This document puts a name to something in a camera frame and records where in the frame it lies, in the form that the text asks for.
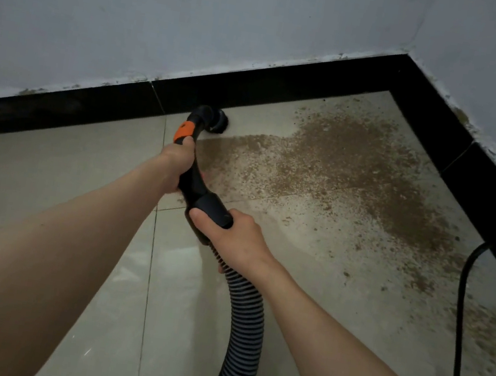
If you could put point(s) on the person's right forearm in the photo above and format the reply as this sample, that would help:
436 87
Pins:
351 368

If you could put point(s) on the person's left hand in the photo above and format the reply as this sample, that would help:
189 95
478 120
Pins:
178 158

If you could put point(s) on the person's right hand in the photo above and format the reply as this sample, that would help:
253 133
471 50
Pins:
236 239

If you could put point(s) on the brown sawdust dirt patch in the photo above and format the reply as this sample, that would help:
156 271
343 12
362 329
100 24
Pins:
361 175

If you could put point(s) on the person's left forearm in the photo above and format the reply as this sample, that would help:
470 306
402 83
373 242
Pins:
31 274

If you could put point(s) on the tiled floor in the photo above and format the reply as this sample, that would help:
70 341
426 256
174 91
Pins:
73 178

